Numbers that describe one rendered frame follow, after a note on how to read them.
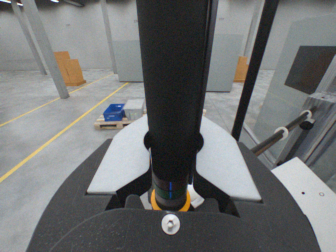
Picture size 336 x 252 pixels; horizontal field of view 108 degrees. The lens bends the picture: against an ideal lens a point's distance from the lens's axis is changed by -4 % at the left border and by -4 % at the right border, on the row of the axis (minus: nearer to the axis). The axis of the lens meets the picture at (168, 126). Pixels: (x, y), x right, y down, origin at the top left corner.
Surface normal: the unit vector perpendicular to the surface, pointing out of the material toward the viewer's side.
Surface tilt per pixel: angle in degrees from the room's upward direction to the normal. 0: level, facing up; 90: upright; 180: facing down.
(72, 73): 90
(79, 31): 90
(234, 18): 90
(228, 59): 90
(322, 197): 50
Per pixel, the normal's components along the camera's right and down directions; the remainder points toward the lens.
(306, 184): -0.77, -0.56
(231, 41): -0.07, 0.52
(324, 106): -0.85, 0.29
